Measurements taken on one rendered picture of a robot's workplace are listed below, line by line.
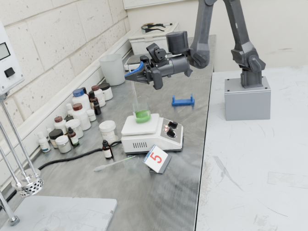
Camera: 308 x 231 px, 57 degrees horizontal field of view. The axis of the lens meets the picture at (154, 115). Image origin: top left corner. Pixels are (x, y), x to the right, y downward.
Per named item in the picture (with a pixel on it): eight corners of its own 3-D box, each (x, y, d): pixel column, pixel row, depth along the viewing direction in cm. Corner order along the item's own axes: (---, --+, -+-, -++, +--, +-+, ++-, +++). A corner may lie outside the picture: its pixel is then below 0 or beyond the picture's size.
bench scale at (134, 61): (164, 67, 173) (163, 59, 170) (123, 71, 178) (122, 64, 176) (167, 57, 189) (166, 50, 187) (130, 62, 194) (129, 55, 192)
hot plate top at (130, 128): (159, 115, 103) (159, 112, 102) (156, 133, 92) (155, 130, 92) (128, 118, 105) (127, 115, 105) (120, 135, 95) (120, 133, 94)
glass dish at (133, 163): (133, 157, 96) (131, 152, 95) (144, 163, 92) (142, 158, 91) (120, 167, 93) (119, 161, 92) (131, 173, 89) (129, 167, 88)
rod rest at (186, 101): (195, 100, 126) (194, 93, 124) (194, 104, 123) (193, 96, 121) (173, 101, 128) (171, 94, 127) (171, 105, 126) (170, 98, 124)
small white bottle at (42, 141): (46, 147, 112) (38, 130, 108) (52, 148, 111) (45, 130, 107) (41, 152, 109) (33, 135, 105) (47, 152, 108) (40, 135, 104)
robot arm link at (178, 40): (198, 61, 99) (194, 25, 94) (209, 65, 91) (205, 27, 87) (168, 68, 97) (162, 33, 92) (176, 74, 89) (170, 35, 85)
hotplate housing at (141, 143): (183, 130, 105) (181, 112, 102) (182, 152, 94) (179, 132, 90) (126, 135, 110) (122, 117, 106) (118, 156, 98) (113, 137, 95)
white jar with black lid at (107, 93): (108, 94, 149) (105, 81, 146) (115, 97, 144) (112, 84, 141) (97, 99, 146) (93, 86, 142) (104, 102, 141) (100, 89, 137)
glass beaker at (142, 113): (150, 126, 96) (145, 104, 92) (132, 126, 98) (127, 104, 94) (155, 116, 102) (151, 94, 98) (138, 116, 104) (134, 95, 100)
